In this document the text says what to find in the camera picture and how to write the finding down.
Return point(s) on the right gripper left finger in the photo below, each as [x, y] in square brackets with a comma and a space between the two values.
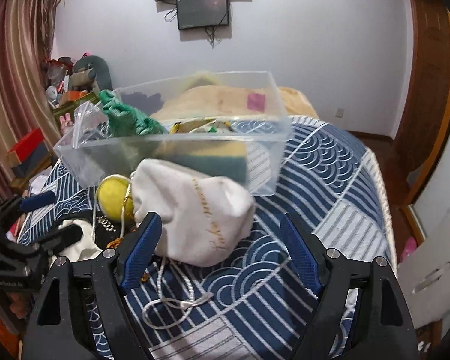
[58, 327]

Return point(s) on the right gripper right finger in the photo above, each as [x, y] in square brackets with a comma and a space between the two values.
[382, 327]

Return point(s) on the clear plastic zip bag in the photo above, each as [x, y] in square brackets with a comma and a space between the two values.
[90, 124]

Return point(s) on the white drawstring bag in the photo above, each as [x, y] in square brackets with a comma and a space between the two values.
[203, 217]

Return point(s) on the green patterned cloth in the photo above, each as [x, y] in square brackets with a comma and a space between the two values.
[125, 120]

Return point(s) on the yellow green sponge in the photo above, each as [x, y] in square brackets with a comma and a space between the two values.
[214, 158]

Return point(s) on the clear plastic storage box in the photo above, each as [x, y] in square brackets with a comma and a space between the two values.
[264, 135]

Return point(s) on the floral fabric pouch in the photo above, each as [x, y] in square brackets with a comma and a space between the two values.
[201, 126]

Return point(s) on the white perforated board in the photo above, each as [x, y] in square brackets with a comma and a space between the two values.
[424, 277]

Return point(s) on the red box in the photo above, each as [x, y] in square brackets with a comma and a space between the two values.
[22, 150]

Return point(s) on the yellow tennis ball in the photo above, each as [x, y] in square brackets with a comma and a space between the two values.
[114, 198]

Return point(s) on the blue white patterned bedspread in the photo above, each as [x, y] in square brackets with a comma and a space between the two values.
[330, 185]

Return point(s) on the pink bunny plush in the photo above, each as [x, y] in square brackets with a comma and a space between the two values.
[66, 123]

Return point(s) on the green storage box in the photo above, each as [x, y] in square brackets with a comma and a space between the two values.
[70, 107]

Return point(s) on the dark purple clothing pile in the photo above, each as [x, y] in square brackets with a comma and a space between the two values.
[149, 104]

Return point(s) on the grey green neck pillow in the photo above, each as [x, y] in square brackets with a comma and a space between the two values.
[92, 72]

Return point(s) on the striped brown curtain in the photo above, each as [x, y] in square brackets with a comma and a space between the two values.
[26, 40]

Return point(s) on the pink small object on blanket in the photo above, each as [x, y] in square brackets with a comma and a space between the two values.
[256, 102]

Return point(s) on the yellow curved pillow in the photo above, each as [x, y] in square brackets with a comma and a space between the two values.
[202, 79]

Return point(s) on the cream tote bag black handles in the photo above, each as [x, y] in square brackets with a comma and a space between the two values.
[94, 239]

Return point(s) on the small black wall monitor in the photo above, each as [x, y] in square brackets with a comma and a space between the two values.
[195, 14]

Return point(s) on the wooden wardrobe frame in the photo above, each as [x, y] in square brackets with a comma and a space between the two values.
[425, 121]

